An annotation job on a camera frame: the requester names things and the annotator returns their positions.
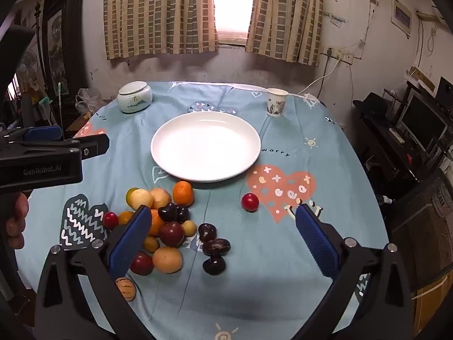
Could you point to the bright window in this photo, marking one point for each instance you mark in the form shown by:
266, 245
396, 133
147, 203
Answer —
233, 3

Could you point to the orange persimmon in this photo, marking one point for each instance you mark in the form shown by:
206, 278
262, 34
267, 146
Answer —
124, 217

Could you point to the white framed wall picture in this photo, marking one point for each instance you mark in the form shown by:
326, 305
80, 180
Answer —
401, 16

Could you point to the large tan apricot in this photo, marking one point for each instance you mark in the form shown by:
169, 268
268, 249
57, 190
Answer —
167, 260

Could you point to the pale yellow apple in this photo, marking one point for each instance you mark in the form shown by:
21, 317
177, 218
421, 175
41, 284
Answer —
142, 198

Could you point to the white extension socket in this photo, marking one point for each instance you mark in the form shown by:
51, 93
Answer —
308, 96

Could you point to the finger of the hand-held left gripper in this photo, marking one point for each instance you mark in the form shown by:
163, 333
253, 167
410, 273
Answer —
42, 134
93, 145

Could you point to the black speaker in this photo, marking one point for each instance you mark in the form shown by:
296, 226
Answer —
446, 92

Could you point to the small striped tan fruit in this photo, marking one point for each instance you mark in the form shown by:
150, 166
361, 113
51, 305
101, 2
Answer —
126, 289

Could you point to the dark framed painting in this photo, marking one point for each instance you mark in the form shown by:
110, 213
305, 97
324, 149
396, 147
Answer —
60, 42

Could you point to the brown cardboard box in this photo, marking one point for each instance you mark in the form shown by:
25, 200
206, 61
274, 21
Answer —
433, 304

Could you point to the dark red plum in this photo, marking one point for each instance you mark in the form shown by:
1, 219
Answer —
171, 234
143, 264

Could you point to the striped beige curtain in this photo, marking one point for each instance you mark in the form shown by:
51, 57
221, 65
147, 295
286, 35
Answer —
286, 14
159, 10

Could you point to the person's left hand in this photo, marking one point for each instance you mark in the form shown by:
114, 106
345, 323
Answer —
17, 226

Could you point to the white electric fan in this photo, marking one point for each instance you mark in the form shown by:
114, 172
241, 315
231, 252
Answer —
30, 71

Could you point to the orange tangerine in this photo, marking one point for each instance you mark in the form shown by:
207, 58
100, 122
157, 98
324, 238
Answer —
183, 193
155, 225

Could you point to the black computer monitor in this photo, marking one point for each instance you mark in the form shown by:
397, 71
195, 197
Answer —
423, 122

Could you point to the printed paper cup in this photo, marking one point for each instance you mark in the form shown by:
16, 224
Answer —
276, 103

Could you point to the dark purple fruit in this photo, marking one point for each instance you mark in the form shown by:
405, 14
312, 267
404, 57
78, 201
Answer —
183, 215
216, 247
207, 232
166, 213
214, 265

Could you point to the black media desk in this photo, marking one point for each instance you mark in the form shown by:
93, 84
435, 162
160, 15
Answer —
385, 163

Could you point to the red cherry tomato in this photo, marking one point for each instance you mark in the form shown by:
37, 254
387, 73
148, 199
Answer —
110, 220
250, 202

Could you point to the white wall power strip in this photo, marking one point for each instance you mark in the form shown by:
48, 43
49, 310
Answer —
339, 55

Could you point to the clear plastic bag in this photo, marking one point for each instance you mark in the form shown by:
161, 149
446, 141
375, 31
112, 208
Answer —
86, 101

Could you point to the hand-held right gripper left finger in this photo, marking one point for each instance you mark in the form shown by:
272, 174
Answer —
129, 241

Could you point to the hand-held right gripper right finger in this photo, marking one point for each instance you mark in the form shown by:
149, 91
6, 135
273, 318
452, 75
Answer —
316, 242

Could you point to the black mesh panel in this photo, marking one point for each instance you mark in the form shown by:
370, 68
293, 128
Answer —
424, 226

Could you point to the white ceramic lidded jar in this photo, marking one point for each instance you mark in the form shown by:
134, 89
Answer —
134, 97

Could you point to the white plate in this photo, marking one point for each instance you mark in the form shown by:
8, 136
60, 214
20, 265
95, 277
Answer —
205, 145

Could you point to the black hat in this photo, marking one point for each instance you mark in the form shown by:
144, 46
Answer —
371, 104

